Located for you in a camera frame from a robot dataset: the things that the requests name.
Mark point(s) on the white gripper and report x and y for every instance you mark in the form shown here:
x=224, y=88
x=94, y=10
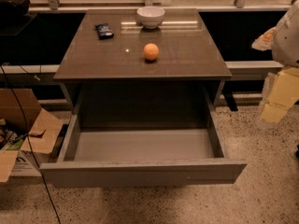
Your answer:
x=287, y=46

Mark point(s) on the orange fruit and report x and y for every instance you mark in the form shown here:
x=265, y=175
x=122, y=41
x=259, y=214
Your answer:
x=151, y=52

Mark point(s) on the grey cabinet with glossy top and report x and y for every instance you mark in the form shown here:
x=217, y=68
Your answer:
x=119, y=74

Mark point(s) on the open grey top drawer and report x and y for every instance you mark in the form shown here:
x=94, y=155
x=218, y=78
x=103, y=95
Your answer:
x=146, y=135

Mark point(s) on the white ceramic bowl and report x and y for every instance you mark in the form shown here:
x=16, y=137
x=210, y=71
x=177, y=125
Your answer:
x=150, y=17

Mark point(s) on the dark blue snack packet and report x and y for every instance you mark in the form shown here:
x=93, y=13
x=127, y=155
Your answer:
x=103, y=31

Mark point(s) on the brown cardboard box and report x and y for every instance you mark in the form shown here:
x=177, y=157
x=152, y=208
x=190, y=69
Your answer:
x=24, y=115

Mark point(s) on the black object on ledge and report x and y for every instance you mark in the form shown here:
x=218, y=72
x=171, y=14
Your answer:
x=14, y=16

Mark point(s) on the packets inside cardboard box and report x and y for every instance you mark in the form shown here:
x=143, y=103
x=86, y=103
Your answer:
x=9, y=140

